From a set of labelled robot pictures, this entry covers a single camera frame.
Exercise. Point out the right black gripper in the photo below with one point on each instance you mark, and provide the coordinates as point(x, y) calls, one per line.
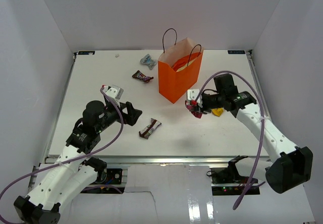
point(204, 108)

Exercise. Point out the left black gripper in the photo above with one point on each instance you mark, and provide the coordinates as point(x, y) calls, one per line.
point(131, 117)

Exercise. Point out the pink candy packet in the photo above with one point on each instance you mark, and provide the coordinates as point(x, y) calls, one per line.
point(194, 108)

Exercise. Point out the large red chips bag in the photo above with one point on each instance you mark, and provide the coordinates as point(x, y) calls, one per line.
point(190, 61)

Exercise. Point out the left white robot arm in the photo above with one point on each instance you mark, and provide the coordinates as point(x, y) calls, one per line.
point(71, 174)

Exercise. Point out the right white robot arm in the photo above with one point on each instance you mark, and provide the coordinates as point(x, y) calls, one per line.
point(279, 161)

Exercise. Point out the orange paper bag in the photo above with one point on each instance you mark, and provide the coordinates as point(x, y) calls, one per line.
point(173, 85)

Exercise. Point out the yellow snack packet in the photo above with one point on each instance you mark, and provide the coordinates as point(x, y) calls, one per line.
point(217, 111)

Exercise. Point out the brown chocolate bar wrapper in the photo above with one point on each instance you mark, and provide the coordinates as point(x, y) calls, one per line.
point(148, 130)

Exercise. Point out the dark purple candy wrapper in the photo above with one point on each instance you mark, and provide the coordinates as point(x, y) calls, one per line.
point(141, 77)

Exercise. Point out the silver blue snack packet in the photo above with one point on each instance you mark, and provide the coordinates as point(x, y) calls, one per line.
point(148, 61)

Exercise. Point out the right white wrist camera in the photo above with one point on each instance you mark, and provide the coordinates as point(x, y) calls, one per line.
point(193, 98)

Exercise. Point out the aluminium table frame rail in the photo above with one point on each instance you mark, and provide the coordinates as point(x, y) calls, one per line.
point(165, 159)

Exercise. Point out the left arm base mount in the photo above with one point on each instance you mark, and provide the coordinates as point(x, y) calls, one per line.
point(112, 176)

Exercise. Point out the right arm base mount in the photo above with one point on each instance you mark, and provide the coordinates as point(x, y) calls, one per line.
point(220, 175)

